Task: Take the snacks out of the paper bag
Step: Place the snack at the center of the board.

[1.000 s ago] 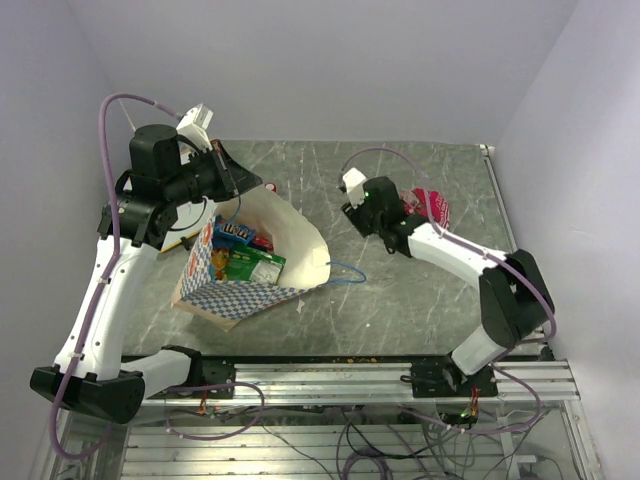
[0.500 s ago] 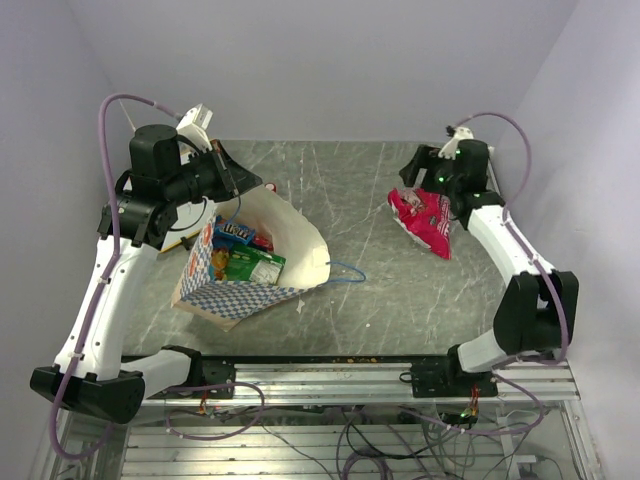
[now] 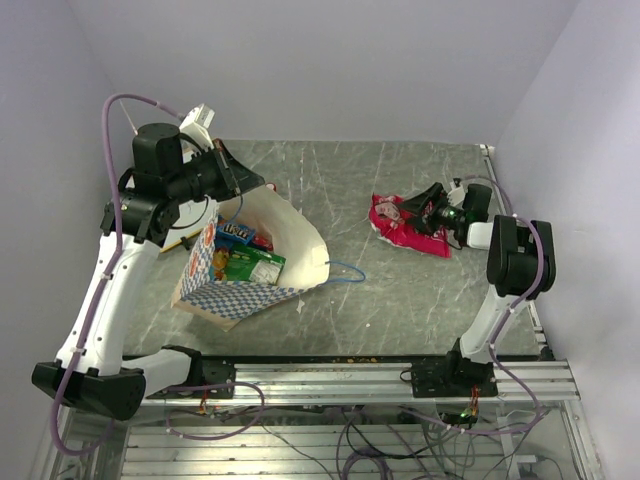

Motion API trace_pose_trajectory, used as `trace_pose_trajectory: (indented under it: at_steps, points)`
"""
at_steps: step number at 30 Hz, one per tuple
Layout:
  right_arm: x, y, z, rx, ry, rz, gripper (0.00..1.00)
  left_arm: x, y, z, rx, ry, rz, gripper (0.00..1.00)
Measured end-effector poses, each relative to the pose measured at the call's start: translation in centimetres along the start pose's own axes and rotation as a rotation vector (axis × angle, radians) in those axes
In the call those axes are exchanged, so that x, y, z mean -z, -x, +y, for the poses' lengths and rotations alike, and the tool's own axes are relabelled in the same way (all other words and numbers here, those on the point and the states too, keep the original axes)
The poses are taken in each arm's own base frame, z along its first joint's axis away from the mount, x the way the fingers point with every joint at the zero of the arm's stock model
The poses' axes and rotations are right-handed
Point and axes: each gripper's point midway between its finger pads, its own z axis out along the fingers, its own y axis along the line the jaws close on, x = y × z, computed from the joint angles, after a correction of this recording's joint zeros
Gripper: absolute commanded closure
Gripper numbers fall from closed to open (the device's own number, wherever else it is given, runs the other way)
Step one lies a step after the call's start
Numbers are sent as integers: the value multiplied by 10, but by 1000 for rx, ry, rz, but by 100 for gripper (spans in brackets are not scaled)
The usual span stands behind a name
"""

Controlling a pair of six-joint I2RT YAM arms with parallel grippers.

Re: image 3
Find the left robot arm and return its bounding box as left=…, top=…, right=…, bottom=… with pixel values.
left=31, top=123, right=265, bottom=421

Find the blue M&M's packet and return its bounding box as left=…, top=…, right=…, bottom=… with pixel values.
left=214, top=216, right=256, bottom=250

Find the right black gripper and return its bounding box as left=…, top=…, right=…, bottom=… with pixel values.
left=397, top=183, right=465, bottom=237

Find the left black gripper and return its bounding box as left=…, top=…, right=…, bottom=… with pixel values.
left=168, top=138, right=267, bottom=204

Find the checkered paper bag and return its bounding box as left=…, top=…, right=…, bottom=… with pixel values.
left=170, top=182, right=366, bottom=335

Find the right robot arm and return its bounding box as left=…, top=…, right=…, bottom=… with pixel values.
left=398, top=183, right=556, bottom=398

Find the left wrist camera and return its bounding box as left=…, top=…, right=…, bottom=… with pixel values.
left=179, top=104, right=215, bottom=150

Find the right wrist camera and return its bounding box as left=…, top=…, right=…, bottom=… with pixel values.
left=447, top=178, right=467, bottom=206

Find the aluminium rail frame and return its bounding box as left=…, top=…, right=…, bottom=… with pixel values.
left=35, top=354, right=603, bottom=479

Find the red snack bag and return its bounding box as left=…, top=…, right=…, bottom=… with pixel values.
left=368, top=194, right=451, bottom=259

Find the colourful candy packet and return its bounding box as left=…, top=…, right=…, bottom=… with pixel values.
left=249, top=233, right=273, bottom=252

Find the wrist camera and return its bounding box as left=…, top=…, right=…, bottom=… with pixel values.
left=447, top=178, right=467, bottom=206
left=179, top=104, right=215, bottom=150

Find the green snack bag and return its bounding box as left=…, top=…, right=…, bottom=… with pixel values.
left=209, top=245, right=286, bottom=285

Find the small whiteboard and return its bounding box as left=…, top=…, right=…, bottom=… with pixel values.
left=162, top=133, right=218, bottom=251

